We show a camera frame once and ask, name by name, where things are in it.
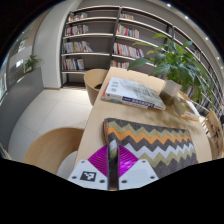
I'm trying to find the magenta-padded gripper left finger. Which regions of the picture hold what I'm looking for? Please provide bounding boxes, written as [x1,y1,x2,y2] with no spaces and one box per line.
[67,144,110,190]

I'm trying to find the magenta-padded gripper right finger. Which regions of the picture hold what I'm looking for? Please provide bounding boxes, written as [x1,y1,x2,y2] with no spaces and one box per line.
[117,143,159,191]

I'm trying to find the zigzag striped grey towel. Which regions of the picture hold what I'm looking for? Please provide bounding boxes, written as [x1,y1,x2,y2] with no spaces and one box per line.
[102,117,200,191]

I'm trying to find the round-backed wooden chair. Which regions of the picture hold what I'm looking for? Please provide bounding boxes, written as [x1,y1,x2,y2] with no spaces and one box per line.
[83,68,110,107]
[22,127,85,175]

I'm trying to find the large white book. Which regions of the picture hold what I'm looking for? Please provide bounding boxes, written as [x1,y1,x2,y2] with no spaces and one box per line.
[101,76,167,111]

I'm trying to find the slatted wooden chair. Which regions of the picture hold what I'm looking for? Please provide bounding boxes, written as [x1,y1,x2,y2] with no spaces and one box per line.
[201,109,224,160]

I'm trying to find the green potted plant white pot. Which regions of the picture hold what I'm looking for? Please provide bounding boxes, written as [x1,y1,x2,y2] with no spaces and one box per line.
[127,32,215,107]

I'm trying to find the small green floor plant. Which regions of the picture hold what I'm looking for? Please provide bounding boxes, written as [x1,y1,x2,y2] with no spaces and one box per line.
[23,53,44,74]

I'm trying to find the grey bookshelf unit with books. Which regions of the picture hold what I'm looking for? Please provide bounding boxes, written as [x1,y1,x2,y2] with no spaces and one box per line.
[60,4,224,118]

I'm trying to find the ceiling lights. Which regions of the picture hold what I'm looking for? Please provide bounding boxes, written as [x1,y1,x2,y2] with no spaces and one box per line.
[165,2,215,42]

